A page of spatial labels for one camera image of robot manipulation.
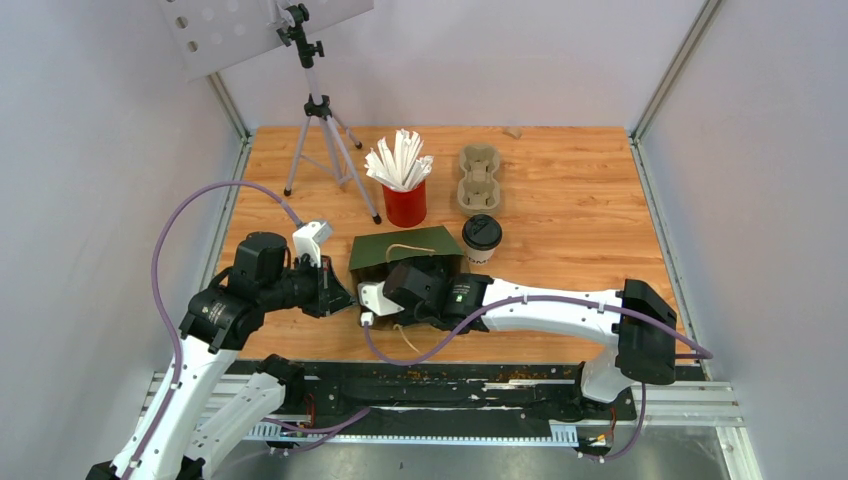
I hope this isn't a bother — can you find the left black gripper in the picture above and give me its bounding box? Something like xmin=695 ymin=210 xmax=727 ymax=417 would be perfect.
xmin=262 ymin=252 xmax=359 ymax=317

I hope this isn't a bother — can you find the green paper bag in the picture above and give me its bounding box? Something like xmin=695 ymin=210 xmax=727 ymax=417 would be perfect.
xmin=348 ymin=226 xmax=469 ymax=331

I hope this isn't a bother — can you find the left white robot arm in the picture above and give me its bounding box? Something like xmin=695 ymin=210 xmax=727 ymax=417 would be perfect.
xmin=87 ymin=221 xmax=355 ymax=479

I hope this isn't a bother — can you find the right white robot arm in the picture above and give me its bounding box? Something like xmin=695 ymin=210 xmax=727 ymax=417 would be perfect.
xmin=359 ymin=260 xmax=677 ymax=418

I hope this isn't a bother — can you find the red straw holder cup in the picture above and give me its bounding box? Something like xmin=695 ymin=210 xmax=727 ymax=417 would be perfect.
xmin=382 ymin=180 xmax=427 ymax=228

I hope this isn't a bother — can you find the white wrapped straws bundle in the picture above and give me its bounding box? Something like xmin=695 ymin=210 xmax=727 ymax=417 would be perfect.
xmin=365 ymin=129 xmax=434 ymax=193

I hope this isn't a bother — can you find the cardboard cup carrier tray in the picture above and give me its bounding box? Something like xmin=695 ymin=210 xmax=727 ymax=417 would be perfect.
xmin=456 ymin=143 xmax=502 ymax=217

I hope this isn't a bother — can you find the white perforated panel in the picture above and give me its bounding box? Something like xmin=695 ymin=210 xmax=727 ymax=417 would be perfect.
xmin=157 ymin=0 xmax=376 ymax=83

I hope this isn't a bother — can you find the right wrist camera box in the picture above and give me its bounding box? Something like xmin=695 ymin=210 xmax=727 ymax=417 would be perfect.
xmin=358 ymin=281 xmax=404 ymax=327

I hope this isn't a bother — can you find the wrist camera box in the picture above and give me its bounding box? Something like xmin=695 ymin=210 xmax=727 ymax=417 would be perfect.
xmin=358 ymin=281 xmax=404 ymax=327
xmin=292 ymin=220 xmax=334 ymax=267

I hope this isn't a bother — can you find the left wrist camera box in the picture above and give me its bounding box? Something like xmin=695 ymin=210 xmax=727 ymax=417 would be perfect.
xmin=292 ymin=220 xmax=334 ymax=267

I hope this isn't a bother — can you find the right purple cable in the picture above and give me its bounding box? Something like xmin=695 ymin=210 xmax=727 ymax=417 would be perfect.
xmin=362 ymin=294 xmax=715 ymax=463

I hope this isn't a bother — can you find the silver camera tripod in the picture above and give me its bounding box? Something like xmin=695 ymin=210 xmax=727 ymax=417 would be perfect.
xmin=269 ymin=1 xmax=382 ymax=225

